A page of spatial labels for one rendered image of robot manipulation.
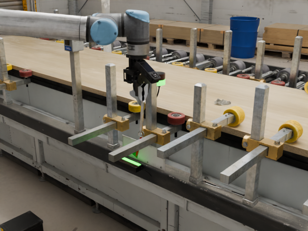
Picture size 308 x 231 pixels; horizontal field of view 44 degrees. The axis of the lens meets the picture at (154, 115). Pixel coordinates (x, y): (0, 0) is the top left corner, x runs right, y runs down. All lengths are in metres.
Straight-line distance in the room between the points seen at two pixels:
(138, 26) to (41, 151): 1.72
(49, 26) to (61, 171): 1.66
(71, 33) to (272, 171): 0.97
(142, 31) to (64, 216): 1.57
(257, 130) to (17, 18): 0.90
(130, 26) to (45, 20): 0.32
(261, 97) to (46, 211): 1.84
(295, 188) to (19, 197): 1.97
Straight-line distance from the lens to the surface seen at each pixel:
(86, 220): 2.63
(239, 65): 3.07
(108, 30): 1.34
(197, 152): 1.56
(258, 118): 1.37
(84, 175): 2.67
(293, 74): 2.48
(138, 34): 1.49
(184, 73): 2.51
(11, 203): 2.92
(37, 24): 1.38
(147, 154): 1.74
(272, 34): 7.49
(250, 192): 1.50
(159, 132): 1.67
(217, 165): 1.81
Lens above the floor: 1.53
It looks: 21 degrees down
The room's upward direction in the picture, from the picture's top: straight up
